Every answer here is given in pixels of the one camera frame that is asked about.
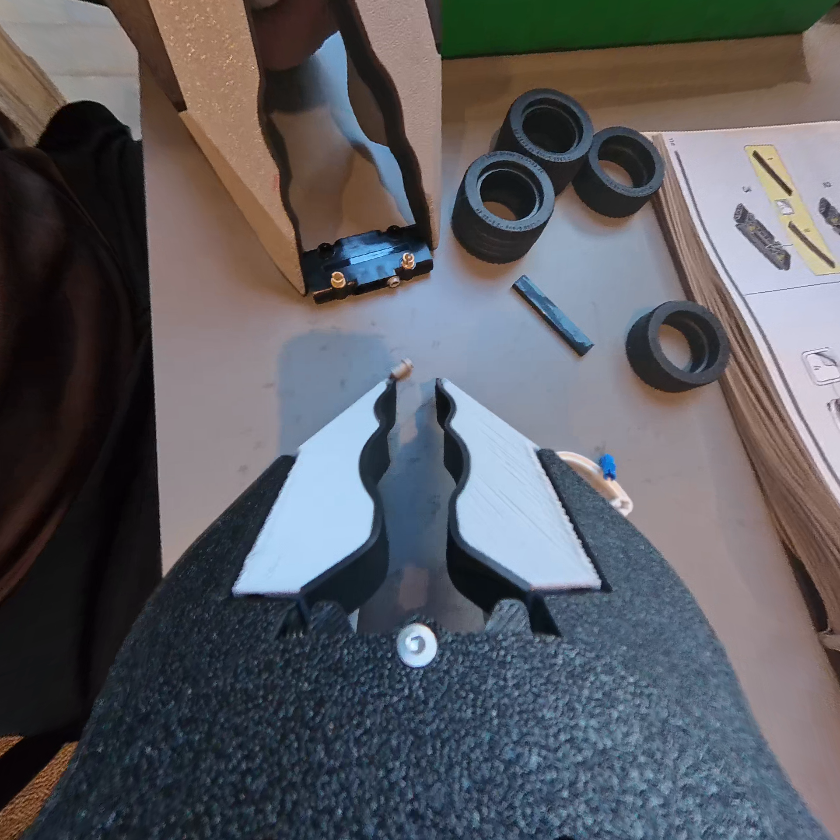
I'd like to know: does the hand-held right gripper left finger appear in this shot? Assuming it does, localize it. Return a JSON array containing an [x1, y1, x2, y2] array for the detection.
[[233, 379, 399, 614]]

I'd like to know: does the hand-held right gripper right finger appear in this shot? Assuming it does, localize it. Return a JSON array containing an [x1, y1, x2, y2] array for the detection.
[[434, 377, 603, 636]]

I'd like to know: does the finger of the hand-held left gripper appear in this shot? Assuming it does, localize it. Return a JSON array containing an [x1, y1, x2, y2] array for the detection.
[[336, 0, 442, 252], [147, 0, 312, 296]]

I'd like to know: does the black toy brick assembly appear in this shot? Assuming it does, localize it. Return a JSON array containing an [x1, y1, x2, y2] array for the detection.
[[302, 224, 435, 305]]

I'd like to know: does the grey desk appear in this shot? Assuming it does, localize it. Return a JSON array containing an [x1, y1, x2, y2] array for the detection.
[[139, 29, 840, 840]]

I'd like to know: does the white curved toy beam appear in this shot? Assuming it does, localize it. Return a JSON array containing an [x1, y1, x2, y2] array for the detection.
[[554, 449, 636, 516]]

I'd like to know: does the black rubber toy tire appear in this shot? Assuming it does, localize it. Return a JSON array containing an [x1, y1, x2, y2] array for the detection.
[[450, 151, 557, 265], [493, 88, 595, 194], [572, 126, 665, 219], [625, 301, 731, 393]]

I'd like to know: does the green box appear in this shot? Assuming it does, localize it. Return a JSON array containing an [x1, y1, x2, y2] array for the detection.
[[440, 0, 815, 60]]

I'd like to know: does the black flat toy bar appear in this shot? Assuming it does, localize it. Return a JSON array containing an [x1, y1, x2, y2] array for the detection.
[[512, 274, 595, 357]]

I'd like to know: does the person's dark clothing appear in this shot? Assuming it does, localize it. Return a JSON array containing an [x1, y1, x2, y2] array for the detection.
[[0, 98, 163, 739]]

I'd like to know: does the thick instruction booklet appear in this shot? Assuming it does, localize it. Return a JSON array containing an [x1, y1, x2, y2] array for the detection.
[[646, 128, 840, 631]]

